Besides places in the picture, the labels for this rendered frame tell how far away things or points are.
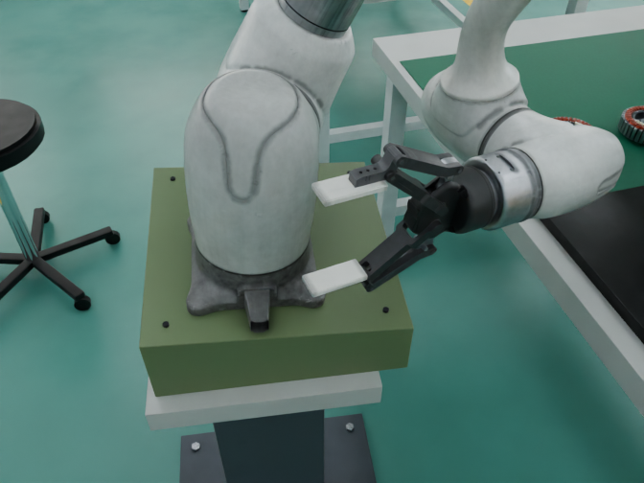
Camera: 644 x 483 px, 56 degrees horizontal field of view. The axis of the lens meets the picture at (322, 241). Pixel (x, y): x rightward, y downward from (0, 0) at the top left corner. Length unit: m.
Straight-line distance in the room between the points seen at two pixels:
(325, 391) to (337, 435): 0.81
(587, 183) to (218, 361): 0.50
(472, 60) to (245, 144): 0.32
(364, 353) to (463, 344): 1.07
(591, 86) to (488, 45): 0.84
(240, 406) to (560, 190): 0.49
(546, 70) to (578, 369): 0.85
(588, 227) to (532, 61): 0.66
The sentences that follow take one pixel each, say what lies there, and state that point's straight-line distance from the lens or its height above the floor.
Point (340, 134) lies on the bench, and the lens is 2.33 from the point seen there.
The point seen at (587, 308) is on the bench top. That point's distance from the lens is 1.02.
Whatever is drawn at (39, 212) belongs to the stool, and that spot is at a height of 0.07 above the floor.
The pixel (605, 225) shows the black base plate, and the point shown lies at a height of 0.77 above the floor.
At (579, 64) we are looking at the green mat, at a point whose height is 0.75.
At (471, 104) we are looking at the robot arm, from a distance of 0.82.
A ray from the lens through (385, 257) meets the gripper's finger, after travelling 0.70.
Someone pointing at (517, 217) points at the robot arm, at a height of 1.00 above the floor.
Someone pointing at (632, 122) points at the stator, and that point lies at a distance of 1.43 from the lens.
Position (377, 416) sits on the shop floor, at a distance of 1.71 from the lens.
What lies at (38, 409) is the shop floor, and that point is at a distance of 1.88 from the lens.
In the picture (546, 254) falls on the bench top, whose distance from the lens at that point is 1.09.
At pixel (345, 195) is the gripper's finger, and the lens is 0.58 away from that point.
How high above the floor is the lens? 1.45
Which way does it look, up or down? 43 degrees down
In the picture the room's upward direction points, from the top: straight up
